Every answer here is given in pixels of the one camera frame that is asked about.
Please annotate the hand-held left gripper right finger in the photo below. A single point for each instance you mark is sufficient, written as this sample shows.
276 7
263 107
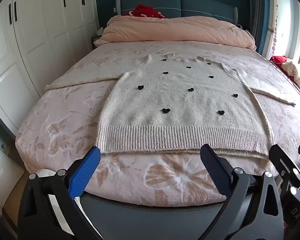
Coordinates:
215 170

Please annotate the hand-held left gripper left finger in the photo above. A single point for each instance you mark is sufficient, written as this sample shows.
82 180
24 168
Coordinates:
85 172

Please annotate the cream sweater with black hearts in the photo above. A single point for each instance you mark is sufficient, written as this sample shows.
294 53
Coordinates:
177 100

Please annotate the floral pink bedsheet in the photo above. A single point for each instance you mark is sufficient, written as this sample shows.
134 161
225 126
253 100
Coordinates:
65 130

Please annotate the red cushion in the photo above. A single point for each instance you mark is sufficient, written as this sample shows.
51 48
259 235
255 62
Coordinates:
277 60

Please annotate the window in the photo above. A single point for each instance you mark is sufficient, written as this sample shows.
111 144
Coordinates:
293 25

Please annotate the white wardrobe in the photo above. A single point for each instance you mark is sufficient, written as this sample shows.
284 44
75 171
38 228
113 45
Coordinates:
40 35

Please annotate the grey curtain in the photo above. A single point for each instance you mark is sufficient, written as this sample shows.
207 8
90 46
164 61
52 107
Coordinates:
256 17

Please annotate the pink duvet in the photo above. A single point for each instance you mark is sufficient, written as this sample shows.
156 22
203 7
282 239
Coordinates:
177 30

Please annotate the blue padded headboard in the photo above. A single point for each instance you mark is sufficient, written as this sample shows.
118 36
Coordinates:
202 7

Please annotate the red cloth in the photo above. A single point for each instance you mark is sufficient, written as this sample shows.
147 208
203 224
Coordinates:
146 11

